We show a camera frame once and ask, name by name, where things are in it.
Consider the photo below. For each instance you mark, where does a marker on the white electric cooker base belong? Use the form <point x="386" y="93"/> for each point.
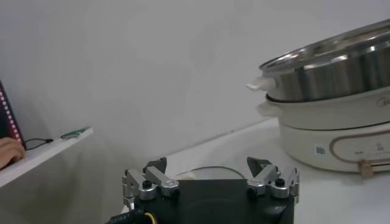
<point x="304" y="143"/>

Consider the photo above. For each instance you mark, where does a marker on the stainless steel steamer basket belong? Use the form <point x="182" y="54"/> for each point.
<point x="329" y="76"/>

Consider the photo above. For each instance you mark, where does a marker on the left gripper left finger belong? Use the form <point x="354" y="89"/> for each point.
<point x="152" y="182"/>

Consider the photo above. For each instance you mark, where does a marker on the green circuit board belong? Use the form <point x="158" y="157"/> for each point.
<point x="74" y="133"/>

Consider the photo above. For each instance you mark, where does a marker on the round glass pot lid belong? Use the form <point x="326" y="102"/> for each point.
<point x="213" y="173"/>

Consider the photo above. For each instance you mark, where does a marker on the black laptop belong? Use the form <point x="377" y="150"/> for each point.
<point x="6" y="121"/>

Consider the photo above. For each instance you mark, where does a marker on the white side table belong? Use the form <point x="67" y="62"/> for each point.
<point x="45" y="155"/>

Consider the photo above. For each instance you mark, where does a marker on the white work table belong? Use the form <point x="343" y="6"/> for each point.
<point x="335" y="198"/>

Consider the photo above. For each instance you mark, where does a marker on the bare person hand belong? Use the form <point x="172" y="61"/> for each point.
<point x="10" y="152"/>

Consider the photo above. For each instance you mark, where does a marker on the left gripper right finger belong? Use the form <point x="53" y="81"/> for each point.
<point x="274" y="182"/>

